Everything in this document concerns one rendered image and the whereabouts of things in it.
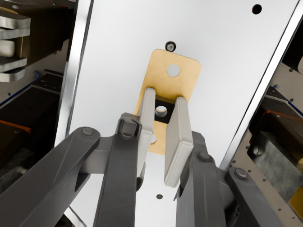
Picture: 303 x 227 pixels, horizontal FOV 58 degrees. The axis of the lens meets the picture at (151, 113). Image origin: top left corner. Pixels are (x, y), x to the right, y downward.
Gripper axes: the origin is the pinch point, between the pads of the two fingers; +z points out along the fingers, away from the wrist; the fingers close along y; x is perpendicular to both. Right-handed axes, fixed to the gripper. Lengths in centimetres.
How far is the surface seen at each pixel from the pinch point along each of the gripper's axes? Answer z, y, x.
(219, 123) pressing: 13.5, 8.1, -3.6
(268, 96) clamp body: 31.0, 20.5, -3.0
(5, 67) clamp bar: 6.0, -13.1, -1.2
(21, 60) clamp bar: 8.1, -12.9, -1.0
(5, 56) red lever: 6.7, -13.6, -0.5
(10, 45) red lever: 6.8, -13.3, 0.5
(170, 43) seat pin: 13.0, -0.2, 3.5
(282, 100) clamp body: 31.0, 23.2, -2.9
